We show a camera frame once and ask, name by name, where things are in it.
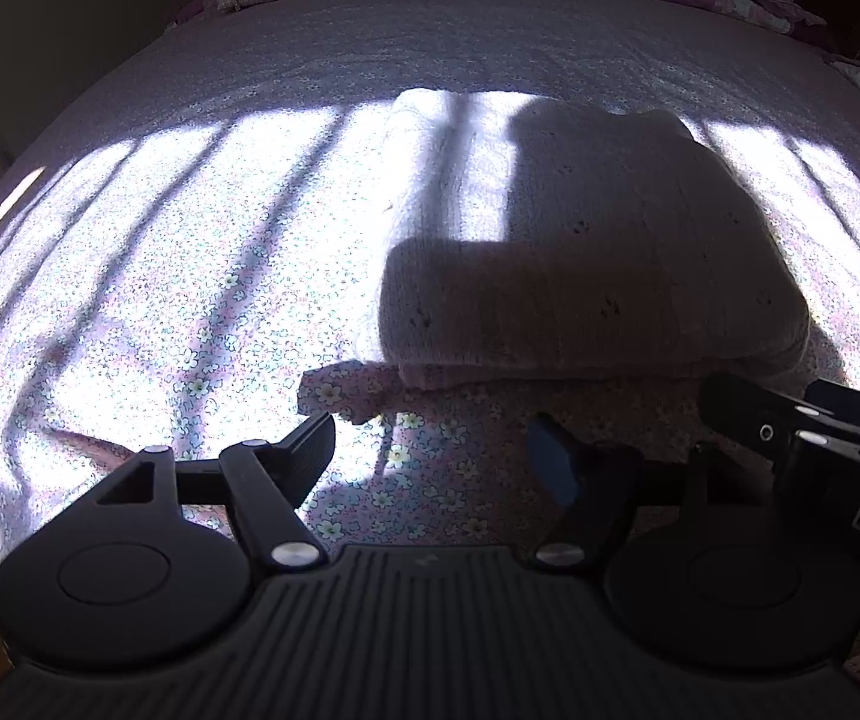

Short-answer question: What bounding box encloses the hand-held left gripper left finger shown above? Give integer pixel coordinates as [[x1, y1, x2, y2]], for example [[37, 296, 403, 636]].
[[92, 412, 337, 569]]

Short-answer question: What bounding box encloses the floral bed sheet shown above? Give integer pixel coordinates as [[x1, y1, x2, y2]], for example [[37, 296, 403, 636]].
[[0, 0, 860, 661]]

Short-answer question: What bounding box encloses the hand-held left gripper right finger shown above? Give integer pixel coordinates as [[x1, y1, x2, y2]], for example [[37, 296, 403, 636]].
[[526, 412, 776, 569]]

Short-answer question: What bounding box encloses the pink knitted cardigan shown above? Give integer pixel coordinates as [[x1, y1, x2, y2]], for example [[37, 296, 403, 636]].
[[355, 88, 813, 391]]

